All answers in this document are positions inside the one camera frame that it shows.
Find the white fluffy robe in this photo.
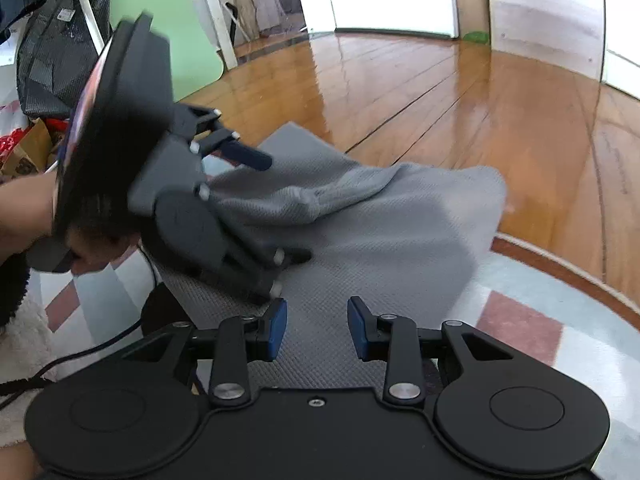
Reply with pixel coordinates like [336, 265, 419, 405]
[0, 255, 68, 446]

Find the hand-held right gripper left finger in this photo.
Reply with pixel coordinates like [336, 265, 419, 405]
[122, 297, 289, 407]

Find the white post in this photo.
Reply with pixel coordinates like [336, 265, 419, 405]
[187, 0, 239, 71]

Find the brown paper bag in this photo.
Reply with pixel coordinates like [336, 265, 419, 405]
[0, 117, 66, 178]

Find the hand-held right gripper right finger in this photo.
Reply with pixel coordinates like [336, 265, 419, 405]
[347, 296, 513, 407]

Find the green panel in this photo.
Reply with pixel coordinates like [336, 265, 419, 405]
[110, 0, 223, 106]

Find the white metal tube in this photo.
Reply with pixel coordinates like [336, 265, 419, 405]
[70, 0, 108, 46]

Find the white drawer unit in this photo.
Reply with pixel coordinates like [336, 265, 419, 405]
[602, 0, 640, 101]

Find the grey t-shirt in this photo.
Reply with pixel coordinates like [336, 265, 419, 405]
[150, 121, 508, 391]

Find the black cable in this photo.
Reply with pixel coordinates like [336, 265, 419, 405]
[0, 245, 161, 401]

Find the person's left hand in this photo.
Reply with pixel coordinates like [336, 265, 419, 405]
[67, 232, 138, 275]

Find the person's leg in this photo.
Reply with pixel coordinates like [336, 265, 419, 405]
[0, 442, 43, 480]

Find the cardboard box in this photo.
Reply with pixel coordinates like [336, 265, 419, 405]
[452, 0, 491, 43]

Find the black woven bag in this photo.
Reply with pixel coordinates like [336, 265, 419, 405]
[16, 0, 113, 118]

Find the person's left forearm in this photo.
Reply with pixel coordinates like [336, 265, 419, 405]
[0, 177, 58, 261]

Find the checkered rug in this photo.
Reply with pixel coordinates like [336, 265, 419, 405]
[37, 155, 640, 480]

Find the red and white plastic bag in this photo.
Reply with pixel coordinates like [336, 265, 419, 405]
[0, 100, 31, 176]

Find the white wardrobe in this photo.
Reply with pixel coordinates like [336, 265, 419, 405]
[487, 0, 607, 82]

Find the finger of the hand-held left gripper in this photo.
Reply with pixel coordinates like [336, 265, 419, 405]
[220, 225, 313, 306]
[172, 105, 273, 172]

